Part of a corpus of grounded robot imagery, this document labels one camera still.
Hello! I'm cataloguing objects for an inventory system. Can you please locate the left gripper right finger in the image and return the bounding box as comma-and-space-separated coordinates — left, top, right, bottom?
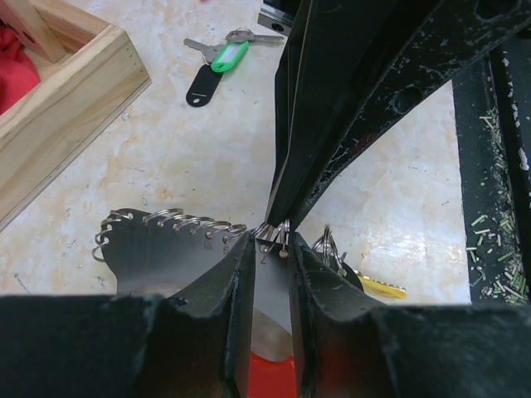
290, 234, 530, 397

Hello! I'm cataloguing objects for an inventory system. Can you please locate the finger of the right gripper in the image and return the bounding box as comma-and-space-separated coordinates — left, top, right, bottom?
290, 1, 530, 222
266, 1, 437, 226

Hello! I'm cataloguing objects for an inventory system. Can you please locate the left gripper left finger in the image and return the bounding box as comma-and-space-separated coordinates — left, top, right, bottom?
1, 234, 256, 397

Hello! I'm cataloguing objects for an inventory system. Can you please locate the grey key organiser plate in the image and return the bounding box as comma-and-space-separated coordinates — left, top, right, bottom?
94, 207, 298, 374

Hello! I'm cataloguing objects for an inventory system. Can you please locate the key with red tag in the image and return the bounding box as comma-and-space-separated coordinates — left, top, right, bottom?
247, 352, 297, 398

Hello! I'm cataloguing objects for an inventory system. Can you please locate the key with yellow tag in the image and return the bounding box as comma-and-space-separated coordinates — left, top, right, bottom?
310, 226, 407, 300

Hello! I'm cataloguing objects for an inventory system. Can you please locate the key with green tag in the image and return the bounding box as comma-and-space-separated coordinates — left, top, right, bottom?
210, 29, 284, 73

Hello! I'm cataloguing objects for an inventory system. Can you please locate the key with black tag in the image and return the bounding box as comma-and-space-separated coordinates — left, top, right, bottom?
183, 38, 224, 108

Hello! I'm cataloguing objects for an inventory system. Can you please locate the wooden clothes rack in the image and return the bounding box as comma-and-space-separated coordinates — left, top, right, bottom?
1, 1, 151, 227

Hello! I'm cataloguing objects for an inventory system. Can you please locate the red crumpled cloth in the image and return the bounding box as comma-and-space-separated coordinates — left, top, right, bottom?
0, 26, 41, 114

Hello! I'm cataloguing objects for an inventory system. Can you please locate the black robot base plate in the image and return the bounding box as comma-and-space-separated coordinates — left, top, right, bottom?
452, 28, 530, 305

